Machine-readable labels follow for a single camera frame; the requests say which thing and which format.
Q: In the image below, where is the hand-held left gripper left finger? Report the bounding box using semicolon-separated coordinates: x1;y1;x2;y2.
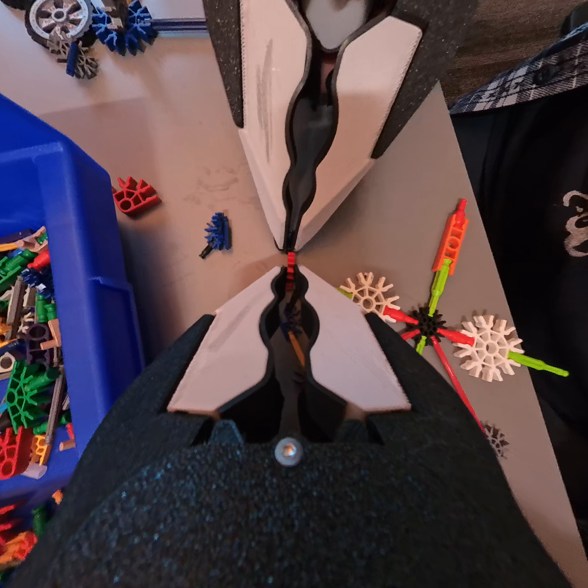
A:
168;266;293;420

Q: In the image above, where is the blue plastic bin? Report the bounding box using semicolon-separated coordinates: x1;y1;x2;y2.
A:
0;94;145;588

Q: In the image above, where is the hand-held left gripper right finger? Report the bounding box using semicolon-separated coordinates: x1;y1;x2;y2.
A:
294;266;412;418

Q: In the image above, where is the plaid flannel shirt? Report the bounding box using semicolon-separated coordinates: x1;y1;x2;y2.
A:
450;23;588;115

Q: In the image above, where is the toy vehicle model with wheels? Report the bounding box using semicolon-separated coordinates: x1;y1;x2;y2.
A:
25;0;207;80

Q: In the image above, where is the pile of toy construction pieces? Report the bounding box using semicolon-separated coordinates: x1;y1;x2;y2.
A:
0;225;76;572

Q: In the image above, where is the colourful toy rod wheel assembly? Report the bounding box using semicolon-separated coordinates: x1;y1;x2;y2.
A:
278;198;569;460

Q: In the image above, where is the red toy connector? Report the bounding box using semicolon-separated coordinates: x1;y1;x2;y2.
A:
112;177;162;217

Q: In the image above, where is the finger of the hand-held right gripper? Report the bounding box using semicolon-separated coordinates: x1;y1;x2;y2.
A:
238;0;314;251
293;16;423;251

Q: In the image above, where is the blue connector with black rod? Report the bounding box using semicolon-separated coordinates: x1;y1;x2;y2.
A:
199;212;232;259

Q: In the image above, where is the blue toy connector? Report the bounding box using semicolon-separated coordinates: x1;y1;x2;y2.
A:
281;305;304;338

